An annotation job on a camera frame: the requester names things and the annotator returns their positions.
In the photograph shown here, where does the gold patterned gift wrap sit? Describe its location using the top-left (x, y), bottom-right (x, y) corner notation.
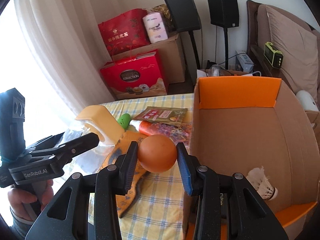
top-left (150, 4), bottom-right (175, 33)

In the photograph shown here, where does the clear plastic bag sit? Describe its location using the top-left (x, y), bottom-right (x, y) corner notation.
top-left (61, 127), bottom-right (118, 171)

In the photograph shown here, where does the orange tube with white cap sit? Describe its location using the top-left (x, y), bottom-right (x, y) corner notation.
top-left (129, 119), bottom-right (157, 137)

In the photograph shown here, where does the beige sofa cushion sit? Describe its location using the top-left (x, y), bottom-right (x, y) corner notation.
top-left (265, 5), bottom-right (320, 95)

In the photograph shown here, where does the orange patterned sock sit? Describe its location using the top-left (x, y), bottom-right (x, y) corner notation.
top-left (106, 131), bottom-right (152, 218)

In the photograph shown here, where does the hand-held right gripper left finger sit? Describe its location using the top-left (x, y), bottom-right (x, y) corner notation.
top-left (25, 141), bottom-right (139, 240)

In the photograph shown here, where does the person's left hand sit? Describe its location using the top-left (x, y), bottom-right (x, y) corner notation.
top-left (7, 179), bottom-right (54, 222)

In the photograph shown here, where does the cream curtain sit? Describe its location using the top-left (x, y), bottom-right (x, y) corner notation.
top-left (14, 0), bottom-right (118, 135)

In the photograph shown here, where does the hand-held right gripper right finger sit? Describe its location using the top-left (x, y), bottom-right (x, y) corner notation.
top-left (176, 142), bottom-right (289, 240)

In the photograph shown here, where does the orange cardboard box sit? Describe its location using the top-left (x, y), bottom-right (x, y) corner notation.
top-left (184, 76), bottom-right (320, 240)

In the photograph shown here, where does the black speaker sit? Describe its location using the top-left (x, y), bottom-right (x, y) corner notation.
top-left (164, 0), bottom-right (202, 33)
top-left (206, 0), bottom-right (239, 28)

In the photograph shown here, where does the yellow checked cloth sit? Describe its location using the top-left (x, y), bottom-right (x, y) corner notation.
top-left (62, 93), bottom-right (195, 240)

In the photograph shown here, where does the large brown cardboard box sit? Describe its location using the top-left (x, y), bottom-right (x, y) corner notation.
top-left (136, 34), bottom-right (186, 84)

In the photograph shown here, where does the brown sofa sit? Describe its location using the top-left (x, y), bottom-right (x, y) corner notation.
top-left (246, 0), bottom-right (320, 110)

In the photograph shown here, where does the red floral gift bag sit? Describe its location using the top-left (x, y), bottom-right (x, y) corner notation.
top-left (98, 8), bottom-right (150, 55)

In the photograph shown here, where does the white shuttlecock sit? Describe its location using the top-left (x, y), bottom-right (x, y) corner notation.
top-left (246, 165), bottom-right (279, 201)

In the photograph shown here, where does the red chocolate gift bag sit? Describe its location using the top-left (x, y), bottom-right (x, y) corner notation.
top-left (100, 49), bottom-right (168, 100)

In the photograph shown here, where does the yellow plastic container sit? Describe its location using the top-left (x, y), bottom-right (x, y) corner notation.
top-left (75, 105), bottom-right (125, 145)

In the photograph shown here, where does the open box of clutter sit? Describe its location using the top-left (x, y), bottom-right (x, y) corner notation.
top-left (196, 69), bottom-right (250, 79)

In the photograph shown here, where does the green portable device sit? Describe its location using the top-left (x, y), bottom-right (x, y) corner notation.
top-left (264, 41), bottom-right (284, 68)

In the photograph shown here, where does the black speaker stand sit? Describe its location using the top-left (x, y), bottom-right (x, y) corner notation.
top-left (223, 26), bottom-right (229, 69)
top-left (187, 30), bottom-right (202, 70)

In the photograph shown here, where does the brown snack packet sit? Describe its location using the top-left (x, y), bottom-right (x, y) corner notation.
top-left (132, 106), bottom-right (188, 127)

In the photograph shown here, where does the brown egg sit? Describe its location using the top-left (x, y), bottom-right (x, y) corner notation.
top-left (138, 134), bottom-right (177, 173)

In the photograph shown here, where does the white round appliance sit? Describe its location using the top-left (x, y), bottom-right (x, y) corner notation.
top-left (296, 90), bottom-right (318, 111)

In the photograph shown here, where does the white product box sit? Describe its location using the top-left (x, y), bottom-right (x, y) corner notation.
top-left (235, 50), bottom-right (254, 72)

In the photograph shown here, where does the small green plastic item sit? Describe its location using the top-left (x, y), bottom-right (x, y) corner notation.
top-left (117, 114), bottom-right (131, 130)

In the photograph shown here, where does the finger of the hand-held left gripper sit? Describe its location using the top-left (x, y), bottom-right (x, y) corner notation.
top-left (25, 132), bottom-right (100, 167)

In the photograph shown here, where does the bag of colourful rubber bands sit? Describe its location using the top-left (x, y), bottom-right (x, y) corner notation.
top-left (150, 122), bottom-right (193, 143)

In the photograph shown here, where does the clear glass jar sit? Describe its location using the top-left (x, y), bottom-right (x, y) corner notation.
top-left (210, 64), bottom-right (224, 77)

